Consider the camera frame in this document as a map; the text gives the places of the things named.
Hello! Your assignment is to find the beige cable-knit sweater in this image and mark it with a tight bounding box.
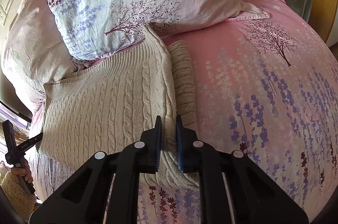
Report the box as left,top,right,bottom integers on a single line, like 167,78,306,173
38,26,199,188

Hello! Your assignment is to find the beige fleece sleeve forearm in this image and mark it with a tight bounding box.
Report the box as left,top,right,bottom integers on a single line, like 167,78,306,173
1,171,37,221

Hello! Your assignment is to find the person's left hand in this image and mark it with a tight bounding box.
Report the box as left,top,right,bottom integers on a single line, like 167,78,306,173
10,159,33,184

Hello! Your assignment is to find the pink floral pillow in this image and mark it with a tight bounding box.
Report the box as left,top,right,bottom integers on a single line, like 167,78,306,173
1,0,79,111

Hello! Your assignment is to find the pink lavender print bedsheet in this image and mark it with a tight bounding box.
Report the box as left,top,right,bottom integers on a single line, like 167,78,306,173
30,0,337,223

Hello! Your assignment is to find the white wall switch plate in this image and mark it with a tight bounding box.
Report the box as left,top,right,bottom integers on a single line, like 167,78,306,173
0,0,14,26

